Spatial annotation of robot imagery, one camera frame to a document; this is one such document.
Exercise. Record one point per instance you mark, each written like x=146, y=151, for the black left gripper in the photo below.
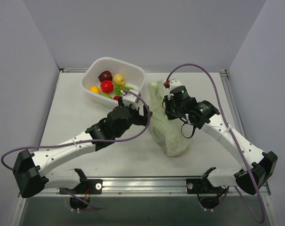
x=145, y=115

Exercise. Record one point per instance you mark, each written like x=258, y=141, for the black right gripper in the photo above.
x=168, y=103

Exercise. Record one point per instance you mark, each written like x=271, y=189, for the light green plastic bag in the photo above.
x=166, y=133

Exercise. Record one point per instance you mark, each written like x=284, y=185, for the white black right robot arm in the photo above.
x=257, y=166

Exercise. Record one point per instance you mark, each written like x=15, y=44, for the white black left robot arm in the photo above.
x=34, y=171

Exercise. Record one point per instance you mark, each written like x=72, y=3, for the green fruit in basket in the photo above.
x=107, y=95

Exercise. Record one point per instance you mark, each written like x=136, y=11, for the orange fruit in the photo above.
x=95, y=89

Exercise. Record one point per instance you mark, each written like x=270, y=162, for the green grape bunch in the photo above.
x=118, y=90

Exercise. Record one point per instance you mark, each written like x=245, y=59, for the yellow pear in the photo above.
x=119, y=80

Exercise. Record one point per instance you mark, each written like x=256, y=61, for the bright red apple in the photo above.
x=107, y=86

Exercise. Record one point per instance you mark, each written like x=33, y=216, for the white plastic basket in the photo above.
x=134, y=77

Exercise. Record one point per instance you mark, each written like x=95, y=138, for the dark red apple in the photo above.
x=105, y=76

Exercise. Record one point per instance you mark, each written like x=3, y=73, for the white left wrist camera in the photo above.
x=128, y=98

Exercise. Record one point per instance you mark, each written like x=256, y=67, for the aluminium table frame rail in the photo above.
x=233, y=107

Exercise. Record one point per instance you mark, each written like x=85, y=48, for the front aluminium mounting rail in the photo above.
x=145, y=185

